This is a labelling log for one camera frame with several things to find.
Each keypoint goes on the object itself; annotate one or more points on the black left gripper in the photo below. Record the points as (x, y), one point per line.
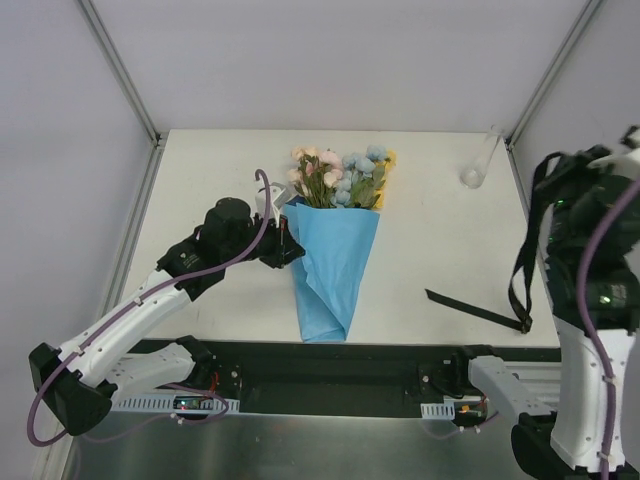
(279, 245)

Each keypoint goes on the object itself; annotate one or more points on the blue wrapping paper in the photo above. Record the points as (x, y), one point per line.
(327, 278)

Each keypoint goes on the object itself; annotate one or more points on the blue flower bunch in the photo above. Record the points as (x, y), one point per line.
(362, 176)

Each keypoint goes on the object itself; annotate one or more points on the yellow flower bunch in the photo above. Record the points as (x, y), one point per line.
(389, 165)

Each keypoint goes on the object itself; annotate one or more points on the black ribbon gold lettering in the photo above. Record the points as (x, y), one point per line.
(556, 171)

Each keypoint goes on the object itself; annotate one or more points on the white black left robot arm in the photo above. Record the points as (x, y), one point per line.
(81, 380)

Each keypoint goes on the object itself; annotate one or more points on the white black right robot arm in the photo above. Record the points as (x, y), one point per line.
(590, 200)

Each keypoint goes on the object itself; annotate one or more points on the clear glass vase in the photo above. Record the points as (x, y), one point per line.
(474, 174)

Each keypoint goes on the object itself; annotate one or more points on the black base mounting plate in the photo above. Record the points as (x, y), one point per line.
(337, 379)

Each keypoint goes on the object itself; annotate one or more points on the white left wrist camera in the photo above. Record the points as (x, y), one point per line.
(272, 197)

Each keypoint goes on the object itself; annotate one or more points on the left aluminium table rail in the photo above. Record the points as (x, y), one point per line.
(126, 249)

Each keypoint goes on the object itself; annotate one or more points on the left white cable duct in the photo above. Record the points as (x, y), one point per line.
(179, 402)

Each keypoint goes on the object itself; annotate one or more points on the white cable duct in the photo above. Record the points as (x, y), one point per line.
(438, 411)
(179, 402)

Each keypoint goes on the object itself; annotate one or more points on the right white cable duct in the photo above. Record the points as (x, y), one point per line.
(438, 411)

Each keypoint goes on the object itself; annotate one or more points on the left aluminium frame post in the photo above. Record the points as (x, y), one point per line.
(107, 46)

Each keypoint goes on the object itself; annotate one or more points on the aluminium frame post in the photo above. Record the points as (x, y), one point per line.
(577, 31)
(107, 46)

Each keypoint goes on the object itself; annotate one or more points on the right aluminium frame post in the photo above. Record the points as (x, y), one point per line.
(577, 31)

